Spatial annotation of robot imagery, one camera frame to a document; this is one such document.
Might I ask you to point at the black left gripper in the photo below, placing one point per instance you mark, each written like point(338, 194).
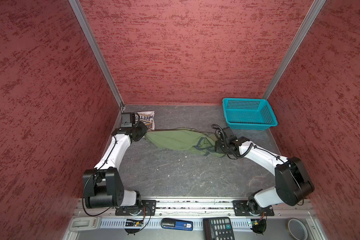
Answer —
point(144, 129)

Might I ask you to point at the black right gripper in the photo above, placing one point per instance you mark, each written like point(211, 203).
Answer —
point(217, 147)

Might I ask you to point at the white tank top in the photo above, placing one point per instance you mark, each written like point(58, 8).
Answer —
point(147, 117)

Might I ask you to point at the green grey tank top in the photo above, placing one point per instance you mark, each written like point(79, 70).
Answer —
point(199, 143)

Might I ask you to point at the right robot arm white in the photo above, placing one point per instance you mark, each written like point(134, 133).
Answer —
point(292, 181)

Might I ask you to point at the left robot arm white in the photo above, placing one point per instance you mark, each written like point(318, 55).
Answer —
point(103, 186)

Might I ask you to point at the teal plastic basket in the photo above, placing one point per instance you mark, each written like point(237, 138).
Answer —
point(249, 114)

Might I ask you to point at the black calculator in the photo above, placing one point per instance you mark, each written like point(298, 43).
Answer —
point(218, 229)

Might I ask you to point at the right small circuit board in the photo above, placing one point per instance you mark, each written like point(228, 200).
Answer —
point(259, 226)

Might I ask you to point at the small circuit board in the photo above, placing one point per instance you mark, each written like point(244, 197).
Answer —
point(130, 223)
point(259, 226)

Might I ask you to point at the left small circuit board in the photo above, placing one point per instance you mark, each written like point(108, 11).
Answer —
point(130, 223)

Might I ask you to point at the blue black stapler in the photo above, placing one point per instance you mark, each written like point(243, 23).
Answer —
point(175, 224)

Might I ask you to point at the grey tape roll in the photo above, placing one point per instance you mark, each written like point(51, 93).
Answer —
point(297, 230)

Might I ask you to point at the white plastic box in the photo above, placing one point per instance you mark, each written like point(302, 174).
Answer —
point(85, 224)

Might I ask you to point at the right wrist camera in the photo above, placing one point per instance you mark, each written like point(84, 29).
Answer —
point(228, 134)

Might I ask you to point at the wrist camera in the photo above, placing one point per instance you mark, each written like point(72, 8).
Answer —
point(128, 120)
point(228, 134)

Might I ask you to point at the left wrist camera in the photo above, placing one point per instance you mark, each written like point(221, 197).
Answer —
point(128, 120)

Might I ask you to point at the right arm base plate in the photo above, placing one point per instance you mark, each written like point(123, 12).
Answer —
point(241, 208)

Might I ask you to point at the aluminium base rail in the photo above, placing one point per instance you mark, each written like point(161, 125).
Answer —
point(190, 207)

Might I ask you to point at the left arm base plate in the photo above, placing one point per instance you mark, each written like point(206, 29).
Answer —
point(146, 208)

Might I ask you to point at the white perforated cable strip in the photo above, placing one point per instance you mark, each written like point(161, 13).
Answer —
point(194, 224)

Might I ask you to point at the aluminium corner post right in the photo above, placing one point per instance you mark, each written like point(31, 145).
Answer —
point(305, 26)

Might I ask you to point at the aluminium corner post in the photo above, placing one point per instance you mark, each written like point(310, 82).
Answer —
point(85, 26)
point(305, 26)

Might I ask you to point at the aluminium corner post left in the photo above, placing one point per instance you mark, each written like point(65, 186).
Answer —
point(85, 26)

